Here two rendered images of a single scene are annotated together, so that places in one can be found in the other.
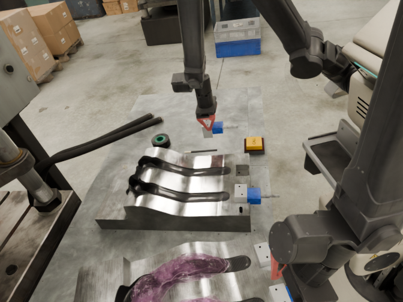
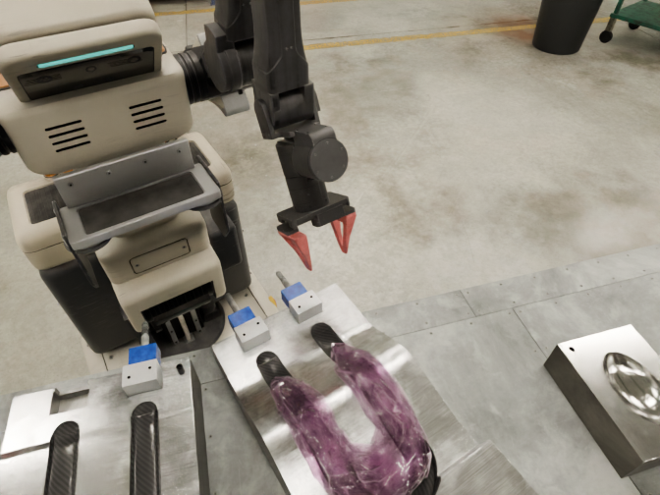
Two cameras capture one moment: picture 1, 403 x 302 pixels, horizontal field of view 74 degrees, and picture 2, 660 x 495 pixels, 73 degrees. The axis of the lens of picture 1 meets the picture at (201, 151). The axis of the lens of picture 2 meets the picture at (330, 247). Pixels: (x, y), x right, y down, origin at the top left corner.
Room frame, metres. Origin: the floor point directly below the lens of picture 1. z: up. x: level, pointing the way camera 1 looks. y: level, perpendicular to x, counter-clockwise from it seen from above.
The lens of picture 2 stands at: (0.43, 0.34, 1.53)
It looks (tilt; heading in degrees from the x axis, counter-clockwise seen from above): 46 degrees down; 240
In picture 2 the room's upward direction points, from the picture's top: straight up
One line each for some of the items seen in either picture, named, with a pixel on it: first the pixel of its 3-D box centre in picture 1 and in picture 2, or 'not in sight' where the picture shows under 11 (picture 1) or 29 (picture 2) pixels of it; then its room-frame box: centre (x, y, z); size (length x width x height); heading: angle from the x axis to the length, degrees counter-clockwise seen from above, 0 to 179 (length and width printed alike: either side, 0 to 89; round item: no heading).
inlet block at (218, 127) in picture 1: (220, 127); not in sight; (0.81, -0.09, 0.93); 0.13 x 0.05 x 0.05; 75
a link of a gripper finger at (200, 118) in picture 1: (207, 118); not in sight; (0.81, -0.05, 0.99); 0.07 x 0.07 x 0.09; 75
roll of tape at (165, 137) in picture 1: (161, 141); not in sight; (0.95, 0.17, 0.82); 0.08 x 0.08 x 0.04
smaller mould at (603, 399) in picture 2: not in sight; (626, 395); (-0.16, 0.29, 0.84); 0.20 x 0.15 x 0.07; 76
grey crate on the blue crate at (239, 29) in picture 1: (237, 30); not in sight; (3.70, -0.80, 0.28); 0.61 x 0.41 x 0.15; 73
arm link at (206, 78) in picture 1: (200, 84); not in sight; (0.82, -0.04, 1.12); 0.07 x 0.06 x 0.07; 67
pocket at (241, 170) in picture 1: (242, 174); (75, 402); (0.61, -0.12, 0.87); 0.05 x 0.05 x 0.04; 76
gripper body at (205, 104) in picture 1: (204, 99); not in sight; (0.82, -0.05, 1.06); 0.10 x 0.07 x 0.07; 165
